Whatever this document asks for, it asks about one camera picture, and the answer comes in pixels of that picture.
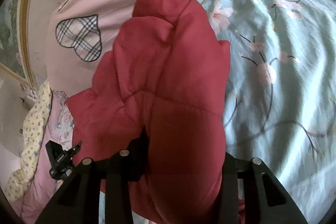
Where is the red quilted puffer coat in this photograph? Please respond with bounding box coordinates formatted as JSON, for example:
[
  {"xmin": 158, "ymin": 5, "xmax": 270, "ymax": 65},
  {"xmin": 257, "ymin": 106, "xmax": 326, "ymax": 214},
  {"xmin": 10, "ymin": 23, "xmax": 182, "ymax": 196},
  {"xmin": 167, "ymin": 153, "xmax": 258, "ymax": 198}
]
[{"xmin": 67, "ymin": 0, "xmax": 230, "ymax": 223}]

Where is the white floral ruffled pillow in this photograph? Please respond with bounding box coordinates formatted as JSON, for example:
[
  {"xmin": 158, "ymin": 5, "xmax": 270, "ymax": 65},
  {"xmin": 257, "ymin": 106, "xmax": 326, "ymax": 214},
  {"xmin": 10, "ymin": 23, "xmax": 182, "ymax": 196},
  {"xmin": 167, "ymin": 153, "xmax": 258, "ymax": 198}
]
[{"xmin": 51, "ymin": 90, "xmax": 75, "ymax": 149}]

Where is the yellow floral small blanket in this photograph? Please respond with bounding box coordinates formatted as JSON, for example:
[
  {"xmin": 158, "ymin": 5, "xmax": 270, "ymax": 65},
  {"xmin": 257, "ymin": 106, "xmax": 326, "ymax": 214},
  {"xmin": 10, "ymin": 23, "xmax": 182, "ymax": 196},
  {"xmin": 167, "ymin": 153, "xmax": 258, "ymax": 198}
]
[{"xmin": 4, "ymin": 80, "xmax": 52, "ymax": 202}]

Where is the framed landscape painting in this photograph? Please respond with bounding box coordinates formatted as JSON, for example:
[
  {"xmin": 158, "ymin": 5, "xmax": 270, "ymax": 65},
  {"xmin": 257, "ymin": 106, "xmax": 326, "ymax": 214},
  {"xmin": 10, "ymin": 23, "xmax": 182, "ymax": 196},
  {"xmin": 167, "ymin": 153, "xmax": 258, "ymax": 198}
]
[{"xmin": 1, "ymin": 0, "xmax": 36, "ymax": 88}]

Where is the pink duvet with plaid hearts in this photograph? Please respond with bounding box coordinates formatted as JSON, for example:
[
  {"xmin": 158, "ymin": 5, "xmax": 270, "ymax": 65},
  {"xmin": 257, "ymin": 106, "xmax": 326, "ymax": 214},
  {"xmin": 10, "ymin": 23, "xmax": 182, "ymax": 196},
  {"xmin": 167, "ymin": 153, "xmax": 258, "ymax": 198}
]
[{"xmin": 12, "ymin": 0, "xmax": 137, "ymax": 223}]

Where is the light blue floral quilt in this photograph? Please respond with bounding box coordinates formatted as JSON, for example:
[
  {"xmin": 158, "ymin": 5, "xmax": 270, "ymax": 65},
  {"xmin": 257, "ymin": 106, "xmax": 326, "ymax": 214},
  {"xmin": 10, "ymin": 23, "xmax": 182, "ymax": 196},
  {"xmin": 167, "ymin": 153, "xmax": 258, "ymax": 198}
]
[{"xmin": 197, "ymin": 0, "xmax": 335, "ymax": 223}]

